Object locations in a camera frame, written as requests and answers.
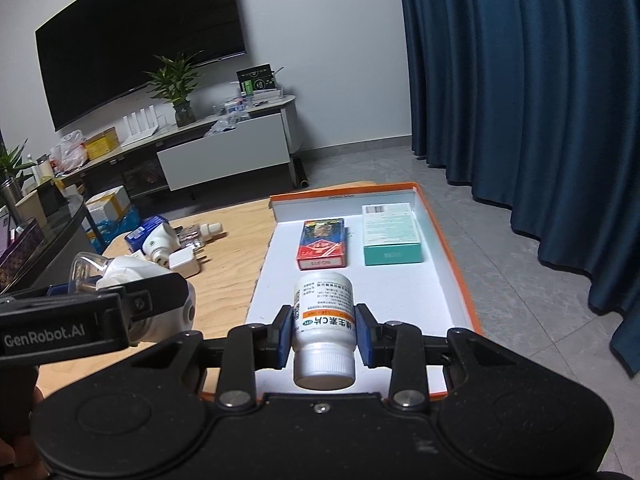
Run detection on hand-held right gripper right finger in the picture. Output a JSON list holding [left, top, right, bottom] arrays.
[[355, 304, 538, 409]]

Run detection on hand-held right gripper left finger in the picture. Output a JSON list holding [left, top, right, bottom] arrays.
[[120, 305, 296, 409]]

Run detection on white nebulizer with clear mask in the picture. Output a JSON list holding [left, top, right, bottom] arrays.
[[70, 251, 198, 347]]

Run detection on white medicine bottle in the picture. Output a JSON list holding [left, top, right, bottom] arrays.
[[291, 270, 358, 392]]

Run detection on orange-rimmed white box lid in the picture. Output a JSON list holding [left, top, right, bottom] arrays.
[[245, 181, 483, 401]]

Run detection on white plug adapter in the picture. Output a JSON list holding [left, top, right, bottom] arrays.
[[169, 247, 208, 278]]

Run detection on white round plug-in device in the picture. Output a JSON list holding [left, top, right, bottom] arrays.
[[142, 232, 180, 267]]

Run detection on dark round side table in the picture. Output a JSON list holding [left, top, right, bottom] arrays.
[[0, 192, 108, 296]]

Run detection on blue box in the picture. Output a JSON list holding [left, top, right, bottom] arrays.
[[125, 216, 173, 253]]

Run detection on blue bag with boxes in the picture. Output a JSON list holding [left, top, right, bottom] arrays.
[[92, 205, 146, 240]]

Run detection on clear bottle with white cap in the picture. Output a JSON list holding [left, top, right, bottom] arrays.
[[179, 221, 226, 244]]

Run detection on plain cardboard box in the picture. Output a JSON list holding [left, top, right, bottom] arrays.
[[15, 190, 51, 232]]

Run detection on red playing card box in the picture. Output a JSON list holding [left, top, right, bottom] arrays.
[[296, 218, 349, 268]]

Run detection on white and yellow cardboard box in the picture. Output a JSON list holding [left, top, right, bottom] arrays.
[[86, 186, 132, 222]]

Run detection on teal box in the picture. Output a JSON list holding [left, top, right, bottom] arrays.
[[361, 202, 425, 266]]

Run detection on leafy plant in metal cup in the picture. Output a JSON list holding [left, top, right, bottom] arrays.
[[0, 142, 38, 211]]

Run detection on red and white plastic bag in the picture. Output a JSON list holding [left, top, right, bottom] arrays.
[[50, 130, 86, 171]]

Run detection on grey television cabinet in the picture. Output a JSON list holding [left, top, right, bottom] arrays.
[[50, 95, 302, 202]]

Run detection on white router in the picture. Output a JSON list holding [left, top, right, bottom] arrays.
[[122, 104, 168, 139]]

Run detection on pile of clear plastic packets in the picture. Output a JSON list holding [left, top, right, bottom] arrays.
[[205, 97, 251, 137]]

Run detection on potted green plant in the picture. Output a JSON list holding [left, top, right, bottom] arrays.
[[144, 52, 203, 128]]

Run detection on green and black display card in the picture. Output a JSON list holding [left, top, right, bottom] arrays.
[[236, 63, 277, 97]]

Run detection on black television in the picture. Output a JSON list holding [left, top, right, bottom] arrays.
[[35, 0, 247, 132]]

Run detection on blue curtain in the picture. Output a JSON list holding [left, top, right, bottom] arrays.
[[396, 0, 640, 376]]

